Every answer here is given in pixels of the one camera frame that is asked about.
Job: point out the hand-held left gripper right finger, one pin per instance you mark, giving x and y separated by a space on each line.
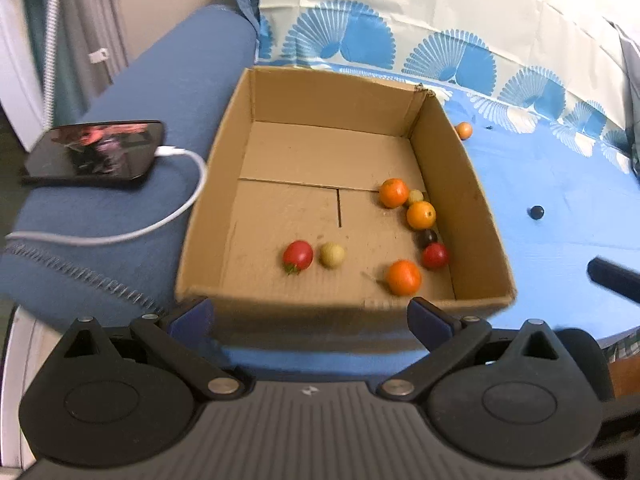
425 322

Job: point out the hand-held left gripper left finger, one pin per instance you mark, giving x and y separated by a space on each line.
192 321

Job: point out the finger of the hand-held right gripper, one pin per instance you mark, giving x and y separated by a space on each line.
612 276

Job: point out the round orange cherry tomato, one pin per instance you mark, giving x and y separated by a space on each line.
464 130
403 277
393 192

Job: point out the round red cherry tomato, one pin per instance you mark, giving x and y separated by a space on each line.
435 255

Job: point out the dark purple cherry tomato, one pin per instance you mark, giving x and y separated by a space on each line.
428 236
537 212

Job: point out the oval orange cherry tomato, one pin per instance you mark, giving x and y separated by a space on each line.
421 214

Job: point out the red cherry tomato with stem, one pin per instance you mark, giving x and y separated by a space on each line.
298 255

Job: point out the small yellow-green cherry tomato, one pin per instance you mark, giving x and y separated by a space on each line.
415 195

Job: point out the cardboard box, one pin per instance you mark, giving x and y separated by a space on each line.
300 160

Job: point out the plaid cloth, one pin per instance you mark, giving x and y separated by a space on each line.
625 345

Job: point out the blue fan-print bed sheet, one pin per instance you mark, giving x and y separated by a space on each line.
550 180

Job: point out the black smartphone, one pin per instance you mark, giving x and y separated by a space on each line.
95 152

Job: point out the grey curtain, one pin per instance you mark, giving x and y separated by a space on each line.
85 25

